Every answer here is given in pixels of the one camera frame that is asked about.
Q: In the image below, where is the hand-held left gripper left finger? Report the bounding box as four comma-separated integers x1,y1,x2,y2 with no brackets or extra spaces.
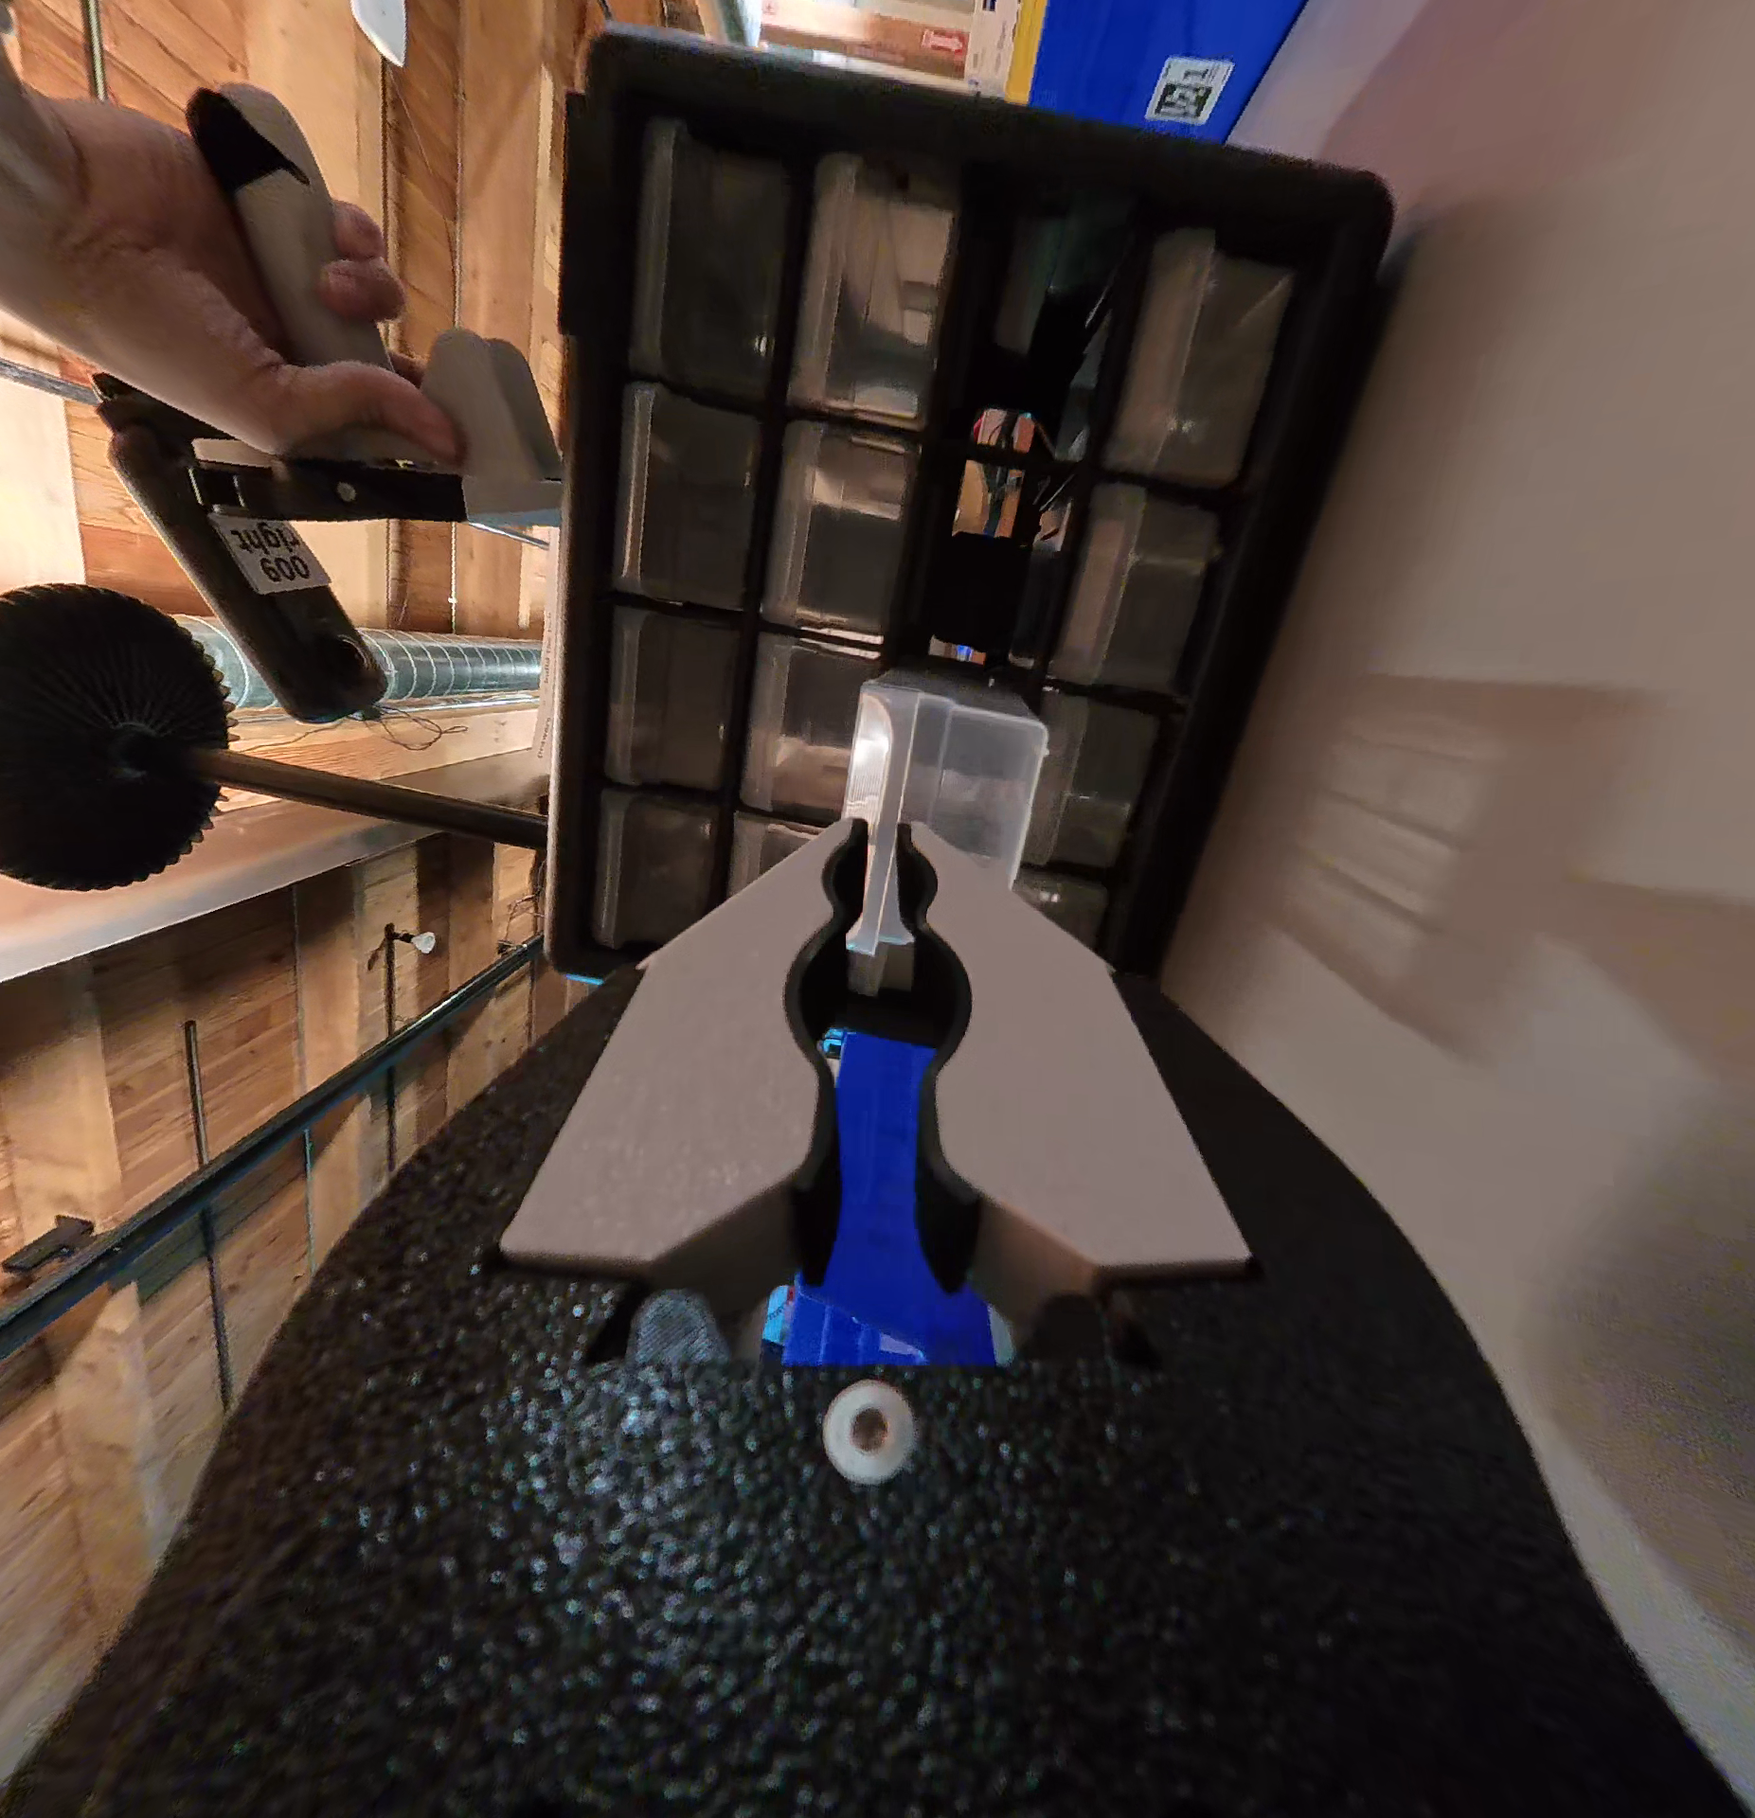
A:
501,817,873,1345

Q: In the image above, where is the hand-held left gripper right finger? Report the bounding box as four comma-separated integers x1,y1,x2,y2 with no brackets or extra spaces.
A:
899,820,1256,1338

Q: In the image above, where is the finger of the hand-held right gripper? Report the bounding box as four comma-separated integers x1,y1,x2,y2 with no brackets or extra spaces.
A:
422,329,563,519

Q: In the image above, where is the large shallow blue bin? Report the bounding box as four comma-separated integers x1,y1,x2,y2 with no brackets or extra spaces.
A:
768,1028,999,1368

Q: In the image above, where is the clear plastic drawer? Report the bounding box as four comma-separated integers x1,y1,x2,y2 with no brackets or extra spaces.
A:
845,674,1048,996

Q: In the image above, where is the black drawer cabinet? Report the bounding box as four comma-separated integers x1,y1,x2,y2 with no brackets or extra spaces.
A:
544,26,1394,985

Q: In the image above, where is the person's right hand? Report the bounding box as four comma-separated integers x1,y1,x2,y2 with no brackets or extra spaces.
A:
0,91,467,469

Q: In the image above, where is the set of cabinet drawers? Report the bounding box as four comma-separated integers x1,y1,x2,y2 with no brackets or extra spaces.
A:
593,116,1298,953

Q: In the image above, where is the silver ventilation duct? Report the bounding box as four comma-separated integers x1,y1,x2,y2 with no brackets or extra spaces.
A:
183,612,544,710

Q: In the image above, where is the black ceiling rail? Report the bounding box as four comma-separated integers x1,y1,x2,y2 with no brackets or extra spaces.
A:
0,929,549,1390

